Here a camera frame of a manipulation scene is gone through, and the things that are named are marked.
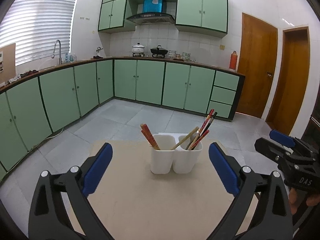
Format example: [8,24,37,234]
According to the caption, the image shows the black chopstick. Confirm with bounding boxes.
[200,112,217,135]

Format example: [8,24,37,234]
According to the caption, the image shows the red-tipped bamboo chopstick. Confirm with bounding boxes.
[141,129,155,149]
[190,130,210,150]
[187,109,215,150]
[194,115,214,142]

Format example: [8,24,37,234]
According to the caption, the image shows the green lower kitchen cabinets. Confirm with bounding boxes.
[1,57,245,177]

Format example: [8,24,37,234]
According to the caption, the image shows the chrome kitchen faucet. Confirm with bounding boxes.
[51,39,62,65]

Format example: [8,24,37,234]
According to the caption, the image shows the person's right hand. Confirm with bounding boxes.
[289,187,320,215]

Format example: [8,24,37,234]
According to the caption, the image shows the brown wooden door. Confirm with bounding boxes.
[266,26,310,135]
[236,13,278,118]

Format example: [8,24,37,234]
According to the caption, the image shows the white double utensil holder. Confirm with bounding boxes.
[150,133,203,174]

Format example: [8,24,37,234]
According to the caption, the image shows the brown cardboard box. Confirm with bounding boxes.
[0,43,16,86]

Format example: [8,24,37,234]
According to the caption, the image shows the black wok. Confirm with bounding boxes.
[150,45,168,59]

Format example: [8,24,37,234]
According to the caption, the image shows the white window blind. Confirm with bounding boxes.
[1,0,77,66]

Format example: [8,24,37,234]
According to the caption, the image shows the black range hood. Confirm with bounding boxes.
[127,12,175,25]

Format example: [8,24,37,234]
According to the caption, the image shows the blue box on hood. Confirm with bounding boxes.
[143,0,166,13]

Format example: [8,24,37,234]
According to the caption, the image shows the green upper wall cabinets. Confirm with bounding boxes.
[98,0,228,38]

